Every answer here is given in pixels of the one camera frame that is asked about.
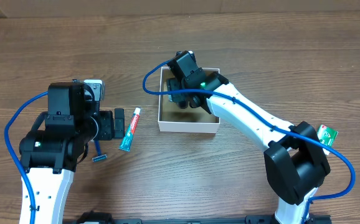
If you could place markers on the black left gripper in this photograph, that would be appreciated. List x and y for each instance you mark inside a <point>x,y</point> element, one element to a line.
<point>108,130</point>

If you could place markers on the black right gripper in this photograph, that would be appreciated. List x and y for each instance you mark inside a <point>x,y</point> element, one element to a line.
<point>174,83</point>

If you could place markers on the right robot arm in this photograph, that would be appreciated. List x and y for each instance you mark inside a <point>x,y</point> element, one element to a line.
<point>295,168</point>

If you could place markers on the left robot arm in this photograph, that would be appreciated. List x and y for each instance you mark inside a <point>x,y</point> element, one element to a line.
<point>58,141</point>

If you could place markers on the colgate toothpaste tube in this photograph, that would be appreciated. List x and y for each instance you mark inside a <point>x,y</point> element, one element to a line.
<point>129,135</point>

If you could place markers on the blue disposable razor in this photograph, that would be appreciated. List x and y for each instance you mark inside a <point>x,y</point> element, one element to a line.
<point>100,156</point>

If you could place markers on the white cardboard box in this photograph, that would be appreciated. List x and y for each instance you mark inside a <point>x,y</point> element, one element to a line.
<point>190,120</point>

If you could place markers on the green white soap packet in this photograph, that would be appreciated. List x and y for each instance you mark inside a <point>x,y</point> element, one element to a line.
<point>326,135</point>

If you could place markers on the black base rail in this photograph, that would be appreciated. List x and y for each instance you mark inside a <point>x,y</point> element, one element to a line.
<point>106,218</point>

